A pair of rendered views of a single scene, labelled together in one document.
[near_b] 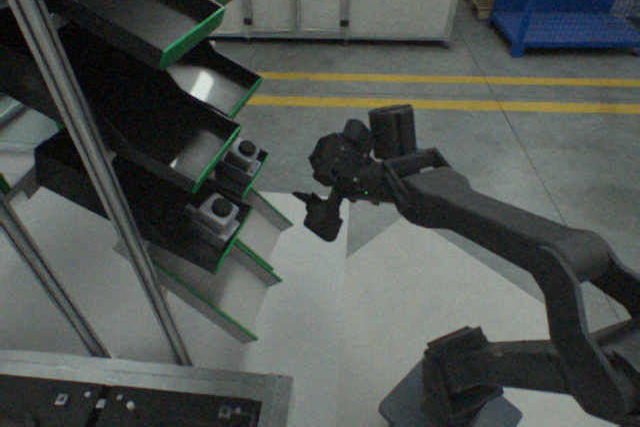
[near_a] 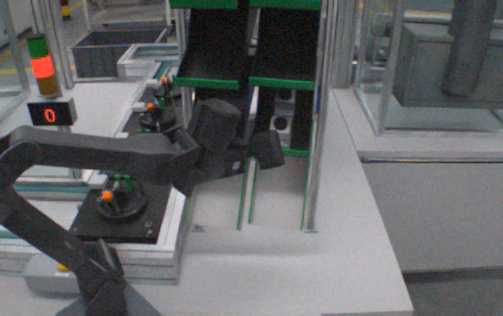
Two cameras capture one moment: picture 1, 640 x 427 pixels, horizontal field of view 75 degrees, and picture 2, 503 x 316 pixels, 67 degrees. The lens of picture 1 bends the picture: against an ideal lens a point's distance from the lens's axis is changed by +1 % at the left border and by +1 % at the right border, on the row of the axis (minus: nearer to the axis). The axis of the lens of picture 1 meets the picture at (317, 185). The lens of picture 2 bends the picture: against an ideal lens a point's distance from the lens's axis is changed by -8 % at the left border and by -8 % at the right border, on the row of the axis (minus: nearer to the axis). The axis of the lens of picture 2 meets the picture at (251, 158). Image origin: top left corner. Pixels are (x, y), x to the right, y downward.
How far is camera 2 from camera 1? 0.79 m
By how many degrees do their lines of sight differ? 66
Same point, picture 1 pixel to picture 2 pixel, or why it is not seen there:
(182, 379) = (175, 208)
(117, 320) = not seen: hidden behind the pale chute
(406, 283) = not seen: outside the picture
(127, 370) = not seen: hidden behind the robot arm
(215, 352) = (213, 237)
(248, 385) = (169, 238)
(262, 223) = (295, 208)
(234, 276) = (231, 197)
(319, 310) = (255, 296)
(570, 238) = (26, 130)
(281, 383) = (167, 253)
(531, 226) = (53, 134)
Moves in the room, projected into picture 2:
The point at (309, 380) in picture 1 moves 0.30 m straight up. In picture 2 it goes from (191, 293) to (178, 199)
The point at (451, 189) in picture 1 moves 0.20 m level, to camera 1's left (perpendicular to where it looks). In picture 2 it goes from (132, 142) to (149, 85)
